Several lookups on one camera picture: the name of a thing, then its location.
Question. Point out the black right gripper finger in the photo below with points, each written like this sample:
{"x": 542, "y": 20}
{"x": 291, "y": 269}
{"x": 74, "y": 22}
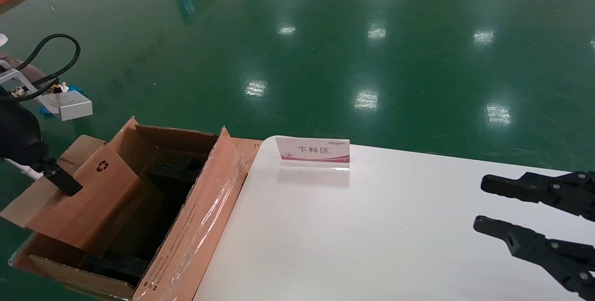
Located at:
{"x": 558, "y": 189}
{"x": 548, "y": 254}

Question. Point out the acrylic sign with red stripe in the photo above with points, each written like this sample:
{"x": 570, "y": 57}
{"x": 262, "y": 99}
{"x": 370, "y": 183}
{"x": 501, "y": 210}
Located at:
{"x": 311, "y": 150}

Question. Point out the large open cardboard box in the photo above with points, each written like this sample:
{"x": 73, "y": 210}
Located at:
{"x": 200, "y": 226}

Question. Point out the white pipe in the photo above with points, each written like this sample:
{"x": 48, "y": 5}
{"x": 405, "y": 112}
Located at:
{"x": 27, "y": 169}

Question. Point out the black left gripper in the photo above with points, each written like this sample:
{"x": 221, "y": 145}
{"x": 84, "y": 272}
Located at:
{"x": 18, "y": 134}

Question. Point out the small cardboard box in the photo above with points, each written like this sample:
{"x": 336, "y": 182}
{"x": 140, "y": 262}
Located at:
{"x": 93, "y": 203}

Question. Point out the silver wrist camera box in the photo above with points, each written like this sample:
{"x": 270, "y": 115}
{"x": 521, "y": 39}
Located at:
{"x": 69, "y": 104}

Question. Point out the brown wooden platform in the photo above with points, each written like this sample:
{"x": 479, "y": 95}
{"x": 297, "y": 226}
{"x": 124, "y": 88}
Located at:
{"x": 248, "y": 150}

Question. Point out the black foam block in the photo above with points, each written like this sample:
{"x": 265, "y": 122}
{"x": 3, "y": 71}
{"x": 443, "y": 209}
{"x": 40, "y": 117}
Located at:
{"x": 118, "y": 266}
{"x": 179, "y": 171}

